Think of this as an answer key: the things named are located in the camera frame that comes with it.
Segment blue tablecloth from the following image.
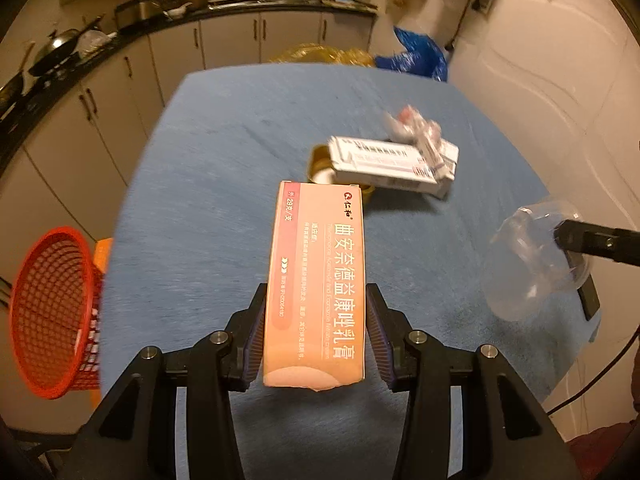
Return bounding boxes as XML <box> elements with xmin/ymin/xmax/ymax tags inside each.
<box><xmin>97</xmin><ymin>62</ymin><xmax>601</xmax><ymax>480</ymax></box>

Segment wok with metal lid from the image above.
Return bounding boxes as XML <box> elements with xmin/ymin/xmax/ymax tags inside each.
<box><xmin>27</xmin><ymin>16</ymin><xmax>105</xmax><ymax>77</ymax></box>

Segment grey kitchen base cabinets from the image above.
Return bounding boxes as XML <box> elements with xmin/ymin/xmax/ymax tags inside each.
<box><xmin>0</xmin><ymin>7</ymin><xmax>378</xmax><ymax>281</ymax></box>

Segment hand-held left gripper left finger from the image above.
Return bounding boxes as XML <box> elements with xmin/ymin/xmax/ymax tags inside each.
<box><xmin>62</xmin><ymin>284</ymin><xmax>268</xmax><ymax>480</ymax></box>

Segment orange stool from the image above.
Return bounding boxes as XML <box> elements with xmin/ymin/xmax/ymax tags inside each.
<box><xmin>90</xmin><ymin>236</ymin><xmax>117</xmax><ymax>407</ymax></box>

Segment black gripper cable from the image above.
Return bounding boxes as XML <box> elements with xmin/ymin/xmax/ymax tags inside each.
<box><xmin>546</xmin><ymin>324</ymin><xmax>640</xmax><ymax>417</ymax></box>

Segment gold metal tin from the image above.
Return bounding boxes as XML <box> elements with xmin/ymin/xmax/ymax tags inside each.
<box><xmin>306</xmin><ymin>144</ymin><xmax>377</xmax><ymax>207</ymax></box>

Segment black kitchen countertop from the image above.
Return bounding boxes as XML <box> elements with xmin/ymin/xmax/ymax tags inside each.
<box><xmin>0</xmin><ymin>0</ymin><xmax>380</xmax><ymax>161</ymax></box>

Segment clear plastic wrapper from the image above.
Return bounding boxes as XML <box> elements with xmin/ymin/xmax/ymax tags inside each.
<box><xmin>382</xmin><ymin>104</ymin><xmax>445</xmax><ymax>173</ymax></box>

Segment peach cardboard medicine box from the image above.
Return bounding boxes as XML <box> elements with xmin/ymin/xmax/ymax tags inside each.
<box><xmin>262</xmin><ymin>180</ymin><xmax>367</xmax><ymax>392</ymax></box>

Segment red plastic mesh basket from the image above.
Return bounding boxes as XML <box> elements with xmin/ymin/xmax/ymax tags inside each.
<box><xmin>9</xmin><ymin>226</ymin><xmax>107</xmax><ymax>401</ymax></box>

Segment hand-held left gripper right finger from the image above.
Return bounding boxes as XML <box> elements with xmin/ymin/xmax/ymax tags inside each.
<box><xmin>367</xmin><ymin>285</ymin><xmax>571</xmax><ymax>480</ymax></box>

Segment yellow plastic bag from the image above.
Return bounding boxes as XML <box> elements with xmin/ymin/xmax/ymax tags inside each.
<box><xmin>269</xmin><ymin>42</ymin><xmax>377</xmax><ymax>68</ymax></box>

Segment white medicine box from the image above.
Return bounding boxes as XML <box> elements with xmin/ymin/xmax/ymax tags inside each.
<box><xmin>327</xmin><ymin>135</ymin><xmax>460</xmax><ymax>202</ymax></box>

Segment black plug cable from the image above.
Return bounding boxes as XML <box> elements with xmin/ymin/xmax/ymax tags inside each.
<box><xmin>444</xmin><ymin>0</ymin><xmax>477</xmax><ymax>55</ymax></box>

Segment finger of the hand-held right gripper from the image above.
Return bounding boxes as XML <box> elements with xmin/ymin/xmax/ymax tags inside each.
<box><xmin>556</xmin><ymin>217</ymin><xmax>640</xmax><ymax>266</ymax></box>
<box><xmin>566</xmin><ymin>251</ymin><xmax>602</xmax><ymax>322</ymax></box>

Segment clear plastic cup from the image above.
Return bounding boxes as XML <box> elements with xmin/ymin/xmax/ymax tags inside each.
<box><xmin>479</xmin><ymin>200</ymin><xmax>595</xmax><ymax>322</ymax></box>

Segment plastic bag beside wok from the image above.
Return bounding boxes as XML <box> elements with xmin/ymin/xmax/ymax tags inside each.
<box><xmin>77</xmin><ymin>30</ymin><xmax>120</xmax><ymax>59</ymax></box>

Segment steel electric cooker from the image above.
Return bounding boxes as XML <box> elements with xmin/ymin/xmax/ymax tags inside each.
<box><xmin>114</xmin><ymin>0</ymin><xmax>168</xmax><ymax>30</ymax></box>

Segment dark red cloth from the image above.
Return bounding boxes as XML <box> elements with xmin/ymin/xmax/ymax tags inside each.
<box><xmin>565</xmin><ymin>421</ymin><xmax>640</xmax><ymax>480</ymax></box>

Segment blue plastic bag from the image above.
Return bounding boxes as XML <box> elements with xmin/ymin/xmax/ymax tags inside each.
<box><xmin>374</xmin><ymin>25</ymin><xmax>449</xmax><ymax>82</ymax></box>

